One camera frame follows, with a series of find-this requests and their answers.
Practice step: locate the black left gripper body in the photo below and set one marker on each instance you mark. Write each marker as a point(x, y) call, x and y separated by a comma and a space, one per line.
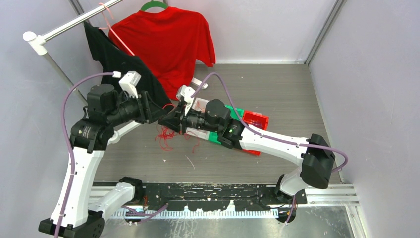
point(132, 109)

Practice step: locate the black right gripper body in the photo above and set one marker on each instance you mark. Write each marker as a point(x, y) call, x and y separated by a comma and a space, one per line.
point(196, 119)

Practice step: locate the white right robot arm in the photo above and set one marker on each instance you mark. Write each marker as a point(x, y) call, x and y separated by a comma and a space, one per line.
point(312, 155)

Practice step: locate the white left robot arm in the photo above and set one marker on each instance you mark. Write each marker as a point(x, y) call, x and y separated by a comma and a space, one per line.
point(87, 141)

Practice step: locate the green plastic bin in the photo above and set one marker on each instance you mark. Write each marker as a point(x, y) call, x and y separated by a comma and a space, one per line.
point(213, 135)

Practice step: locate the white plastic bin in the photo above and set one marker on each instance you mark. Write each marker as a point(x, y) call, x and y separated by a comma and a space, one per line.
point(199, 105)

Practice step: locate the red plastic bin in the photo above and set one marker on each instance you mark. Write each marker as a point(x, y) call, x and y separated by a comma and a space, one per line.
point(256, 119)

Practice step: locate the black t-shirt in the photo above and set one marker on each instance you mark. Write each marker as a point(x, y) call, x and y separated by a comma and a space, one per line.
point(112, 58)

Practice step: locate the red t-shirt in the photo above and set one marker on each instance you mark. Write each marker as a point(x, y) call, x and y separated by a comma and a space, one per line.
point(169, 43)

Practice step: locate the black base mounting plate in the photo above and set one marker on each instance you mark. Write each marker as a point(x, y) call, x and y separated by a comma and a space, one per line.
point(209, 197)

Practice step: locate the green clothes hanger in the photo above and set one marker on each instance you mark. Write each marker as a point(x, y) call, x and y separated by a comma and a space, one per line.
point(154, 3)

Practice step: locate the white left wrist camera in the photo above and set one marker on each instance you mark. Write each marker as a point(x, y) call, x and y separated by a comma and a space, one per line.
point(128, 82)

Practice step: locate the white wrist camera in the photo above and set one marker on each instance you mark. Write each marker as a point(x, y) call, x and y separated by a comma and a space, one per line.
point(186, 94)
point(128, 82)

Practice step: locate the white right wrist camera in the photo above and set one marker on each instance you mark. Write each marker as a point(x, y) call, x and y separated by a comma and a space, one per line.
point(186, 94)

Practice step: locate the white slotted cable duct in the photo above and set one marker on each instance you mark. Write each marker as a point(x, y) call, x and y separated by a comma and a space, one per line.
point(229, 213)

